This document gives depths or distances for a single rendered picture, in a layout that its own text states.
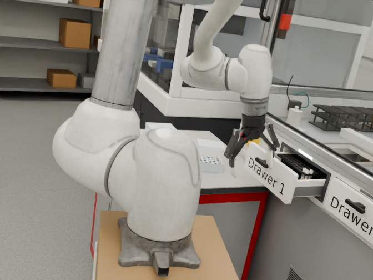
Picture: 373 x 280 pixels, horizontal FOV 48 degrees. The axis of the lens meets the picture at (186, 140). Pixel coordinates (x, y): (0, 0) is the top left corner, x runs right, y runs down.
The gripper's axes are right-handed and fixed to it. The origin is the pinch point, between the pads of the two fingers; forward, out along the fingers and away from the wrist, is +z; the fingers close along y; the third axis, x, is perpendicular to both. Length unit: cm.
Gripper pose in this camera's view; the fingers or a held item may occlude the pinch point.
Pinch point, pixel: (251, 168)
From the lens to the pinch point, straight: 142.7
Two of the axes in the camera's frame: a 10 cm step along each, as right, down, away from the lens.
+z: 0.3, 9.1, 4.1
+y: 9.3, -1.8, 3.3
